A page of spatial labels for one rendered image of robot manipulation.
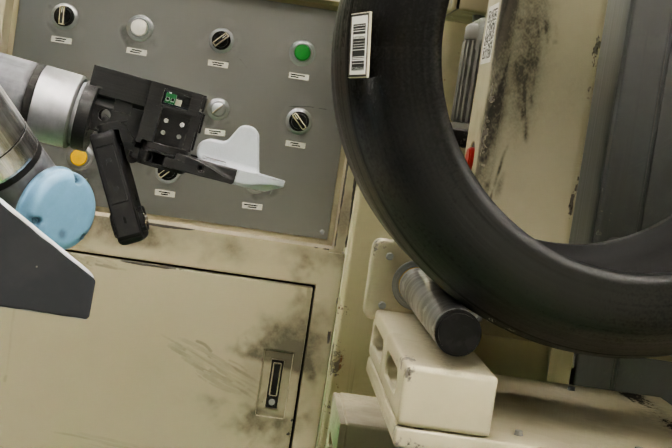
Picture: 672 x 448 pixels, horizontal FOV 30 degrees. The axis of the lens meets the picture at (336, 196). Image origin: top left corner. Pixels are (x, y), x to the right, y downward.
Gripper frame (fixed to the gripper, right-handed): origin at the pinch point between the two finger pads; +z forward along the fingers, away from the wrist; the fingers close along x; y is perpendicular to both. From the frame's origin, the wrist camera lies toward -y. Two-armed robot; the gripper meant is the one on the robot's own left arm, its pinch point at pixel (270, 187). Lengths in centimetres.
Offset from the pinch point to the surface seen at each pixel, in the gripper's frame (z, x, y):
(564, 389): 40.7, 21.5, -15.1
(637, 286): 34.9, -12.2, 0.9
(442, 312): 18.7, -8.9, -6.6
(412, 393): 17.8, -10.3, -14.5
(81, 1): -33, 60, 16
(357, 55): 4.4, -10.0, 14.4
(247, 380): 5, 55, -31
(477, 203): 18.5, -12.2, 4.3
